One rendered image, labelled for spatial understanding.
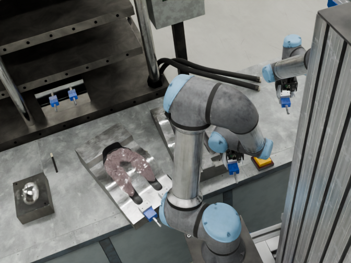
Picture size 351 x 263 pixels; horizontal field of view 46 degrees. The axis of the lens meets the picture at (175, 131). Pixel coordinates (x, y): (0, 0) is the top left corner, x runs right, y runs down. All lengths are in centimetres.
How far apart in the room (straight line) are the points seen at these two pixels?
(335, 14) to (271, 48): 326
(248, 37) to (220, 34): 28
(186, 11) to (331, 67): 176
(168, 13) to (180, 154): 127
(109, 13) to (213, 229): 129
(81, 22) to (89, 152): 65
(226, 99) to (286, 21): 325
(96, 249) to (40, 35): 107
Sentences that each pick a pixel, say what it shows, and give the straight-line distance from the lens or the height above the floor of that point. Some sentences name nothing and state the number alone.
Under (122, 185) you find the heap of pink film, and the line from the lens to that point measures 186.
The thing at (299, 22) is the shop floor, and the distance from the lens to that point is 428.
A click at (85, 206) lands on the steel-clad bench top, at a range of 197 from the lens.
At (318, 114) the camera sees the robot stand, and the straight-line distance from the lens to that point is 75.
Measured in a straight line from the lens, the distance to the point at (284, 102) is 206.
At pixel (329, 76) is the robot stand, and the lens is 68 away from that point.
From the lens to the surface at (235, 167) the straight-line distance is 179.
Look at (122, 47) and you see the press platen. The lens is 233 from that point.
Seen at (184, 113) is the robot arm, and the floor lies 160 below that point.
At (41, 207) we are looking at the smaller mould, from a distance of 196.
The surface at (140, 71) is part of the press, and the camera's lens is 255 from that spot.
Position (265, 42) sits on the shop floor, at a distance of 400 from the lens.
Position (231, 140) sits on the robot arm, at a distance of 145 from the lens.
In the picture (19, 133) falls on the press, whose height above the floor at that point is 79.
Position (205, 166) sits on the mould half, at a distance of 187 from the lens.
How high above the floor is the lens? 239
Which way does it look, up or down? 48 degrees down
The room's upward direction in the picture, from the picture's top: 10 degrees counter-clockwise
